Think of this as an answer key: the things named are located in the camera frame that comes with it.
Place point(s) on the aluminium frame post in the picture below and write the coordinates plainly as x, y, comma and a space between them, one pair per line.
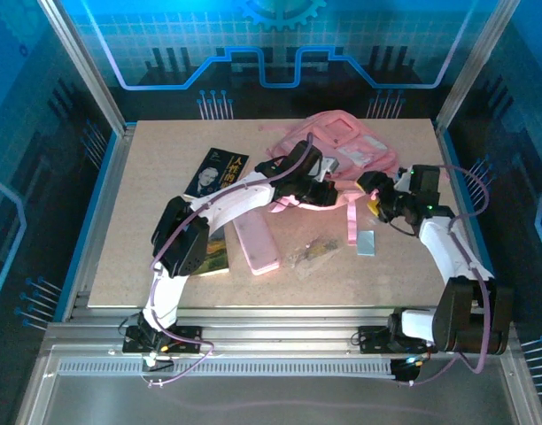
478, 57
82, 57

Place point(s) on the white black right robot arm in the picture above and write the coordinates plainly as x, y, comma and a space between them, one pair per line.
448, 252

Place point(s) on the grey metal front panel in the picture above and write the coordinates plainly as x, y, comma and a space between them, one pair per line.
271, 403

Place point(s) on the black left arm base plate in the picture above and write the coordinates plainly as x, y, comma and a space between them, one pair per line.
191, 332

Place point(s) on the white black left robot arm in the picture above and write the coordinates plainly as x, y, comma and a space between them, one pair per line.
235, 199

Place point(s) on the pink pencil case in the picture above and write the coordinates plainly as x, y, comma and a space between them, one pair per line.
257, 243

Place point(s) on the pink student backpack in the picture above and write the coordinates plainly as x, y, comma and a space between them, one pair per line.
364, 133

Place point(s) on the landscape cover paperback book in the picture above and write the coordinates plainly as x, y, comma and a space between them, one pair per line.
215, 252

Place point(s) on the blue table edge strip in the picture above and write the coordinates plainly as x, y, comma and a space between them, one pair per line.
75, 265
482, 248

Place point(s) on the dark book with portrait cover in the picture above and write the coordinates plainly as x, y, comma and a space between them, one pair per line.
213, 172

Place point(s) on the clear plastic stationery bag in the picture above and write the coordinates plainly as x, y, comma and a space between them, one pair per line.
313, 257

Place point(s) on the aluminium front rail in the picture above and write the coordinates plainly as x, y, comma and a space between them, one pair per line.
275, 336

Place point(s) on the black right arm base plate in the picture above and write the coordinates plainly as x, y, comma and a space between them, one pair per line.
370, 338

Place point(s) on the light blue eraser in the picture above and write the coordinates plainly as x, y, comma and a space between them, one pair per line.
366, 242

